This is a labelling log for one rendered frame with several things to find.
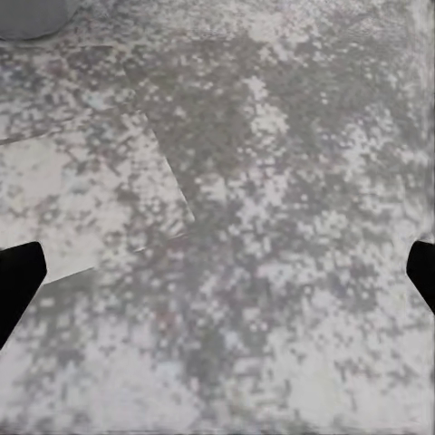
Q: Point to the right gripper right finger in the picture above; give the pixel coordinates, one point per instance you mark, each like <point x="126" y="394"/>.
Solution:
<point x="421" y="270"/>

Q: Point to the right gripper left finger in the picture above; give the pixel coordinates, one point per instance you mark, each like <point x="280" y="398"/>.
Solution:
<point x="22" y="270"/>

